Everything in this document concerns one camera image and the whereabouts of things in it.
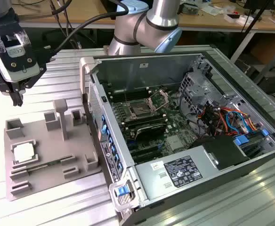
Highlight silver CPU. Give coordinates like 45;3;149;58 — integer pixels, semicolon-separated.
13;144;36;163

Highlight black RAM slot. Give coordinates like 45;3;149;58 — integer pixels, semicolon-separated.
109;92;150;103
124;117;168;129
122;114;166;124

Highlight CPU socket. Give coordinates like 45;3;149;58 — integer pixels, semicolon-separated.
127;100;155;120

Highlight black expansion slot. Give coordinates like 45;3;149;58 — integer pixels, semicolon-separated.
128;143;161;157
130;150;163;164

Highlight grey parts rack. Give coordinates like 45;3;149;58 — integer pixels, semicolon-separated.
3;98;103;202

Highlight wooden desk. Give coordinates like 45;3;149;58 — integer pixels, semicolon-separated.
10;0;275;33

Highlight green RAM stick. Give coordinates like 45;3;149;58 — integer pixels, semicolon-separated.
26;160;64;170

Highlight open PC case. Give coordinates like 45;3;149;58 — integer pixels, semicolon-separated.
79;51;275;226

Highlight metal socket cover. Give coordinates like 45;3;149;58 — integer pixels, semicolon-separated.
146;89;170;113

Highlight black graphics card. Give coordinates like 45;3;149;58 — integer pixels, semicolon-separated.
133;124;167;142

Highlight blue case latch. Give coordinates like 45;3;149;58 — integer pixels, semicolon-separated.
117;185;129;196

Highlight green motherboard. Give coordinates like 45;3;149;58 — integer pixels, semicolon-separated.
104;82;199;165

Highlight silver chipset heatsink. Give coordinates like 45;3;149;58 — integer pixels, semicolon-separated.
167;137;188;151

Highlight grey power supply unit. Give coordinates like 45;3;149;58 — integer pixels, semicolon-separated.
133;144;220;208

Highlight perforated metal drive cage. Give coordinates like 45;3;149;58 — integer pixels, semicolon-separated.
177;71;226;119

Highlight black plastic air shroud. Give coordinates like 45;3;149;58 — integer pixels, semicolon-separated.
188;135;251;172

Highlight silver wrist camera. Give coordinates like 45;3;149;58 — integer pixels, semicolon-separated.
0;35;41;82

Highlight thick black cable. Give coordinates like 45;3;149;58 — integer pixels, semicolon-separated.
49;0;130;56

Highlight red orange wire bundle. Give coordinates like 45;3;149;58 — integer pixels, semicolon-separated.
197;106;263;133

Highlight blue wire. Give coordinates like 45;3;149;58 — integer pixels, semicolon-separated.
224;110;251;137

